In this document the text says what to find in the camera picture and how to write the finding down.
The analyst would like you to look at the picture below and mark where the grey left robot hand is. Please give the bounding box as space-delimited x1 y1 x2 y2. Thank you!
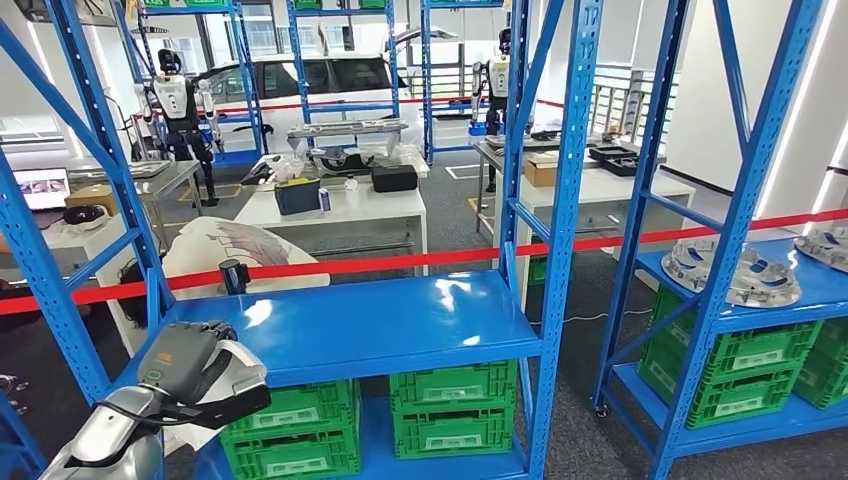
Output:
137 321 240 409

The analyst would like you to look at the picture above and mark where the white curved plastic part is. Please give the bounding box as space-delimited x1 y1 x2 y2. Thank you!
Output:
165 337 270 452

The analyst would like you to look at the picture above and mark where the steel workbench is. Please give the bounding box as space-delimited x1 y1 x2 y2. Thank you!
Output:
473 135 667 233
66 160 203 233

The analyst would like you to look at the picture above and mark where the black curved car part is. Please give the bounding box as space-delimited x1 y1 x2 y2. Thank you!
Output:
309 146 376 175

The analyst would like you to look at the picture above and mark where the white desk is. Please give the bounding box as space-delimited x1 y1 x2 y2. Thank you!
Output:
0 210 160 359

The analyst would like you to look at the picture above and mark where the person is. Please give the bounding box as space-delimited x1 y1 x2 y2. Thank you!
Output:
119 217 331 333

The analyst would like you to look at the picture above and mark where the white black headset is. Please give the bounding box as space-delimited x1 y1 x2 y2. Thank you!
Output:
62 203 111 232

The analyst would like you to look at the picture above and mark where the brown cardboard box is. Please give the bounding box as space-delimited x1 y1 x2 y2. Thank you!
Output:
523 153 561 189
64 184 121 217

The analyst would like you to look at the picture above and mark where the black yellow tool case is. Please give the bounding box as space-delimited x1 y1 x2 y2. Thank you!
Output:
274 177 323 217

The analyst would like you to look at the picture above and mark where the open laptop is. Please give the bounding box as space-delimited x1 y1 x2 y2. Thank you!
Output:
13 168 72 212

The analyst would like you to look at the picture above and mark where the clear plastic bag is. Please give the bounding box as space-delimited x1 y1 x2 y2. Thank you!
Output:
268 153 307 183

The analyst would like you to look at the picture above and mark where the red barrier tape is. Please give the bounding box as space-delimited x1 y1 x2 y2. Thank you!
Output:
0 208 848 318

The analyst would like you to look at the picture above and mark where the white table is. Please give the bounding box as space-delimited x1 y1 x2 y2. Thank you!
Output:
493 168 697 313
233 185 429 276

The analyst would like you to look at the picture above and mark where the white car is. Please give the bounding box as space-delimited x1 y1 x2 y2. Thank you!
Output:
192 27 429 157

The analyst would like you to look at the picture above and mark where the white black humanoid robot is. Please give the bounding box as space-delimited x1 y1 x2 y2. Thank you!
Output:
470 27 531 193
135 47 223 208

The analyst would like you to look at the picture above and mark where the black hard case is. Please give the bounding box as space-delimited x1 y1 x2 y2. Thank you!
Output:
370 164 419 194

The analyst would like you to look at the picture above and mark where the long grey moulded panel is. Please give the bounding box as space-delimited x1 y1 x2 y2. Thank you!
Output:
286 119 411 140

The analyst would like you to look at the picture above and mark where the black plastic tray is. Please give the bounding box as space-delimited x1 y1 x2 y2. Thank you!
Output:
588 145 639 164
599 156 641 178

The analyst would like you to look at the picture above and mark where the white metal railing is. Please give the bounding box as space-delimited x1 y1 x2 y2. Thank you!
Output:
586 62 680 144

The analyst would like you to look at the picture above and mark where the round silver metal casting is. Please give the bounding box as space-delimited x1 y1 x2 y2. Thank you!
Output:
660 238 803 309
793 225 848 274

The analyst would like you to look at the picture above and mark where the black wrist bracket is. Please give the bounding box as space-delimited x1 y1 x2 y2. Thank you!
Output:
158 384 273 432

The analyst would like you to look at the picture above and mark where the black barrier post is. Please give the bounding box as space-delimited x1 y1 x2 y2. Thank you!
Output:
218 259 251 297

